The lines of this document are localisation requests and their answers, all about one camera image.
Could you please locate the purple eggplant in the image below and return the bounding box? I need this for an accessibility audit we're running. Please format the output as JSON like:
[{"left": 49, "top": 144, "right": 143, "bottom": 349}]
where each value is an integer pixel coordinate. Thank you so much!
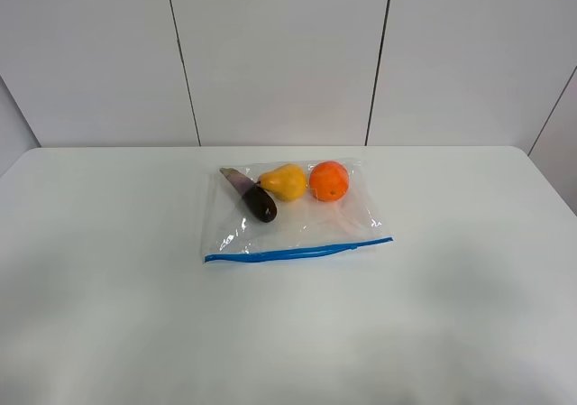
[{"left": 219, "top": 168, "right": 278, "bottom": 223}]

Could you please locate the orange fruit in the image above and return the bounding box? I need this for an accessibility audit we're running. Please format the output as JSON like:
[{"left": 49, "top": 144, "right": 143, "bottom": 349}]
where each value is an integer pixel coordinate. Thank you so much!
[{"left": 309, "top": 161, "right": 349, "bottom": 202}]

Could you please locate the yellow pear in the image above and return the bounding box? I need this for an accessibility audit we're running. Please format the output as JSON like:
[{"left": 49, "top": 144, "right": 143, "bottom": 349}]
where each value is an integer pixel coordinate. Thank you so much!
[{"left": 257, "top": 163, "right": 307, "bottom": 202}]

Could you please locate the clear zip bag blue seal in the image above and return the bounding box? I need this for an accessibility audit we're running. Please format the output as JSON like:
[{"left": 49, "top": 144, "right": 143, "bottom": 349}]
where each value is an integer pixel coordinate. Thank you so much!
[{"left": 201, "top": 158, "right": 393, "bottom": 263}]

